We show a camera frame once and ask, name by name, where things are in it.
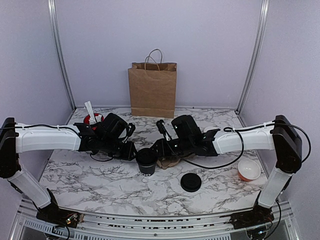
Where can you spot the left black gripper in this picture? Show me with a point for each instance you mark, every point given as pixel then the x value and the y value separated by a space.
pixel 129 155

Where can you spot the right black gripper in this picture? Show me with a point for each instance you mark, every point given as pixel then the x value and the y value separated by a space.
pixel 162 151

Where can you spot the black paper coffee cup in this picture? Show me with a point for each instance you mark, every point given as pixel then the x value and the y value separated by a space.
pixel 147 170

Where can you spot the brown paper bag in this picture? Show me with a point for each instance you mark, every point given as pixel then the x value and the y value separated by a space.
pixel 152 87

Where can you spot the black plastic cup lid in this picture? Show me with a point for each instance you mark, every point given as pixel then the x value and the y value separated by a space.
pixel 146 157

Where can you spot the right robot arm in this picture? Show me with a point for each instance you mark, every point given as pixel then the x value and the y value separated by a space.
pixel 278 135

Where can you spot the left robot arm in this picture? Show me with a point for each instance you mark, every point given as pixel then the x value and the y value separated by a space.
pixel 109 136

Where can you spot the cardboard cup carrier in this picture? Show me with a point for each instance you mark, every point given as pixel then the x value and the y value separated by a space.
pixel 168 162

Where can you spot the white sachet in holder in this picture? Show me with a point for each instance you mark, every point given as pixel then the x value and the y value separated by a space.
pixel 98 117

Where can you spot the red cylindrical holder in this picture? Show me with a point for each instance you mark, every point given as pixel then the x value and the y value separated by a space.
pixel 86 119

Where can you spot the orange white bowl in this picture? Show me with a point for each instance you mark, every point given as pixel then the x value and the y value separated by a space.
pixel 248 170

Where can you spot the front aluminium rail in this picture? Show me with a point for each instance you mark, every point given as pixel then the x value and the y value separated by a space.
pixel 101 226

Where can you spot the left aluminium frame post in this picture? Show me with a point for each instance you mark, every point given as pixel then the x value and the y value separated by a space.
pixel 59 51

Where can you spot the aluminium frame post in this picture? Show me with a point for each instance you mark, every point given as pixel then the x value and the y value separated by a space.
pixel 59 51
pixel 261 28

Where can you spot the right aluminium frame post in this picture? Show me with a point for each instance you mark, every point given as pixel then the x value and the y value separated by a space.
pixel 261 28

